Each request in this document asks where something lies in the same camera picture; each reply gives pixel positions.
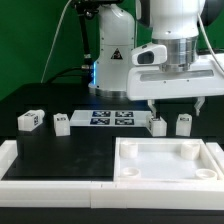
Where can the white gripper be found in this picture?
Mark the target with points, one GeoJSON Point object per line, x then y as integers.
{"type": "Point", "coordinates": [146, 80]}

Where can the white square tabletop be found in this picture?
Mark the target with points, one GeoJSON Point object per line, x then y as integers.
{"type": "Point", "coordinates": [164, 159]}

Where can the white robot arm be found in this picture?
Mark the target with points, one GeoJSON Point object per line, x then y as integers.
{"type": "Point", "coordinates": [176, 24]}

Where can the white U-shaped fence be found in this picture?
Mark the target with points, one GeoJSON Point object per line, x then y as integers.
{"type": "Point", "coordinates": [199, 194]}

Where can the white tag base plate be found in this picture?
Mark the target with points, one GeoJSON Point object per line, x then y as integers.
{"type": "Point", "coordinates": [109, 118]}

